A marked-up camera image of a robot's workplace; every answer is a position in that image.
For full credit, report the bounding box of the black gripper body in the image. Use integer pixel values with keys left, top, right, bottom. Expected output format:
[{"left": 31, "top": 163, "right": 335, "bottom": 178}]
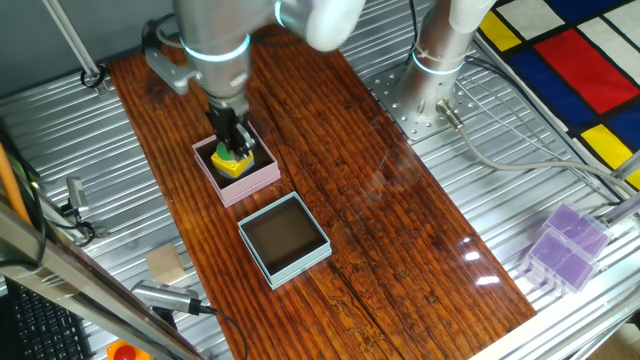
[{"left": 206, "top": 105, "right": 250, "bottom": 137}]

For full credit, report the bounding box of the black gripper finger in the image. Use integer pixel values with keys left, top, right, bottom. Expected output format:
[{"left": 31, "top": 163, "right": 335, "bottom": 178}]
[
  {"left": 235, "top": 123, "right": 258, "bottom": 159},
  {"left": 217, "top": 130, "right": 239, "bottom": 152}
]

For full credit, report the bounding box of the pink cardboard box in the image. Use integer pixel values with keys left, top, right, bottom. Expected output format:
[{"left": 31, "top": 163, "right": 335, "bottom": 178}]
[{"left": 192, "top": 124, "right": 282, "bottom": 209}]

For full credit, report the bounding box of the light blue cardboard box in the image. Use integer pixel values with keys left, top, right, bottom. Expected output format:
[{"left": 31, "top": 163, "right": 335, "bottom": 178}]
[{"left": 237, "top": 191, "right": 333, "bottom": 291}]

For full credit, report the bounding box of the clear box with purple contents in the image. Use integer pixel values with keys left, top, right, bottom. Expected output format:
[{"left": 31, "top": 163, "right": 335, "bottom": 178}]
[
  {"left": 542, "top": 202, "right": 614, "bottom": 261},
  {"left": 522, "top": 227, "right": 600, "bottom": 296}
]

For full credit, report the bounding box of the large wooden block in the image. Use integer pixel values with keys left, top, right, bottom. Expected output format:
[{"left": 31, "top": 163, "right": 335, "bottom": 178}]
[{"left": 144, "top": 243, "right": 187, "bottom": 285}]

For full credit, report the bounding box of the glossy brown wooden board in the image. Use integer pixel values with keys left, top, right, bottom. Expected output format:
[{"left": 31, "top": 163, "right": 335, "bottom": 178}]
[{"left": 106, "top": 22, "right": 537, "bottom": 360}]

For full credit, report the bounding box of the white diagonal rod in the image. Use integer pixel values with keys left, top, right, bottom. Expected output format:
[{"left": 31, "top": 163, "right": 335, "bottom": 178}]
[{"left": 42, "top": 0, "right": 109, "bottom": 96}]

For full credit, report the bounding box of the orange pole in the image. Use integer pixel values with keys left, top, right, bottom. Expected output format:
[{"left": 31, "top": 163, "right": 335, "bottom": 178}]
[{"left": 0, "top": 142, "right": 34, "bottom": 226}]

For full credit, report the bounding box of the red emergency stop button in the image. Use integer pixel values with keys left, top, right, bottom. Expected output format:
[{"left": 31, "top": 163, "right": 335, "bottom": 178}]
[{"left": 105, "top": 338, "right": 154, "bottom": 360}]

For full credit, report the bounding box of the black keyboard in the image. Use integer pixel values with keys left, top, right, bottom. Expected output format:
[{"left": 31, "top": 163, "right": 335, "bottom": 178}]
[{"left": 4, "top": 279, "right": 96, "bottom": 360}]

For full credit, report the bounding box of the red blue yellow patterned cloth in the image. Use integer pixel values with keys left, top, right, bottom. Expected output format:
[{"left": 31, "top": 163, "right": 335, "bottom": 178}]
[{"left": 474, "top": 0, "right": 640, "bottom": 191}]

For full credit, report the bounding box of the gray wrist camera mount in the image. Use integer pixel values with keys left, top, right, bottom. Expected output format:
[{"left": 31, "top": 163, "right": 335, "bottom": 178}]
[{"left": 143, "top": 47, "right": 201, "bottom": 96}]

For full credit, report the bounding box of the black cable loop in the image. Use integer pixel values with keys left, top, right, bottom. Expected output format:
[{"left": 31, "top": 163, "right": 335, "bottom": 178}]
[{"left": 79, "top": 64, "right": 109, "bottom": 90}]

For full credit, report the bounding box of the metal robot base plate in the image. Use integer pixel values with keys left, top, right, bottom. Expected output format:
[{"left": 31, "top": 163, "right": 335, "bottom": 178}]
[{"left": 367, "top": 62, "right": 481, "bottom": 144}]

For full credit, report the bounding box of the small gray camera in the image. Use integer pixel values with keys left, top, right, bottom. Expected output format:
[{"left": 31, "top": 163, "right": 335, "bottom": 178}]
[{"left": 66, "top": 176, "right": 90, "bottom": 216}]

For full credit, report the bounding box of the silver camera on stand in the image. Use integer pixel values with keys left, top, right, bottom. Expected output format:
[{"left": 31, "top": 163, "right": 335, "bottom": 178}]
[{"left": 130, "top": 279, "right": 202, "bottom": 317}]

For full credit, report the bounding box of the black camera cable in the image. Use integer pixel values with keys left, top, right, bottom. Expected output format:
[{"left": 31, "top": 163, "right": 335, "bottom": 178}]
[{"left": 199, "top": 304, "right": 250, "bottom": 360}]

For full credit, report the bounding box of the black cable at arm base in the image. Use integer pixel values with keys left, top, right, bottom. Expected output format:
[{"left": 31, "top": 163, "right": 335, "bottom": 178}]
[{"left": 405, "top": 0, "right": 422, "bottom": 56}]

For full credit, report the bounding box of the aluminium frame bar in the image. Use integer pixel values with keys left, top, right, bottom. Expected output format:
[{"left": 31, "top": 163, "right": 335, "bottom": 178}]
[{"left": 0, "top": 199, "right": 206, "bottom": 360}]

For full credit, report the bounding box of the thick gray cable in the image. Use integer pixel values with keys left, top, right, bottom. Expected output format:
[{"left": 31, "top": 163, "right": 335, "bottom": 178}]
[{"left": 435, "top": 98, "right": 640, "bottom": 196}]

